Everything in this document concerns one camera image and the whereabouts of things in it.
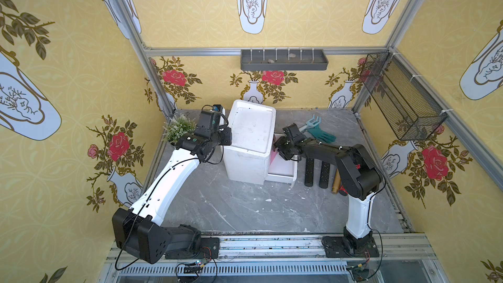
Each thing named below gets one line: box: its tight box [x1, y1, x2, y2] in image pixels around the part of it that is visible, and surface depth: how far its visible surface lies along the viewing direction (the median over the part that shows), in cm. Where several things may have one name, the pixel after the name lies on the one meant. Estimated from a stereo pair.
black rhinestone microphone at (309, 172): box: [303, 158, 315, 187], surface depth 94 cm
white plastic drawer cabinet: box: [223, 99, 277, 186], surface depth 83 cm
